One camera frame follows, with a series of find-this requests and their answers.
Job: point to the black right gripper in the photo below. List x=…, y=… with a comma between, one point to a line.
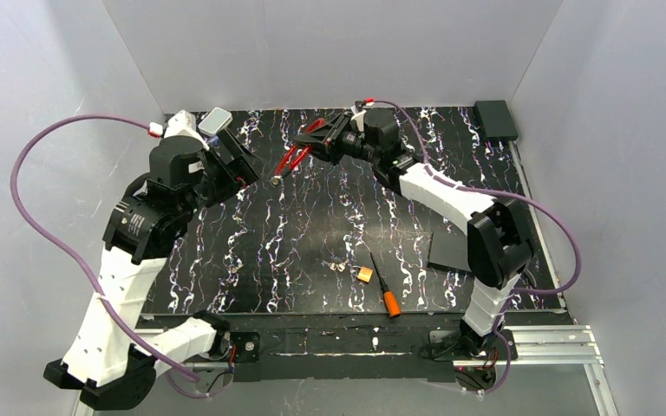
x=336, y=139

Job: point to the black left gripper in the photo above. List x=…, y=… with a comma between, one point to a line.
x=240, y=162

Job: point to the red cable lock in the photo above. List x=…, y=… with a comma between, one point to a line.
x=295, y=155

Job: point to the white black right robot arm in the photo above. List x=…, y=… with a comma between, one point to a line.
x=498, y=245

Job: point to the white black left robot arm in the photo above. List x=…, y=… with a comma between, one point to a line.
x=111, y=366

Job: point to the white rectangular box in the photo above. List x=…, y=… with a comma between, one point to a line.
x=215, y=121

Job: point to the brass padlock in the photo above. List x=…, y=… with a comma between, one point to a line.
x=362, y=273

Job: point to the dark grey flat plate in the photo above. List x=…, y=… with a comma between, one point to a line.
x=447, y=251

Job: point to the black box in corner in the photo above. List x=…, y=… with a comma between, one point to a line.
x=495, y=121

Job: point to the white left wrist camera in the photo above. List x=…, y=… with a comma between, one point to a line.
x=183, y=123

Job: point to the orange handled screwdriver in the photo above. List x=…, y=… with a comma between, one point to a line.
x=391, y=304

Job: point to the aluminium frame rail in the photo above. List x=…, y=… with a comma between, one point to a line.
x=341, y=346

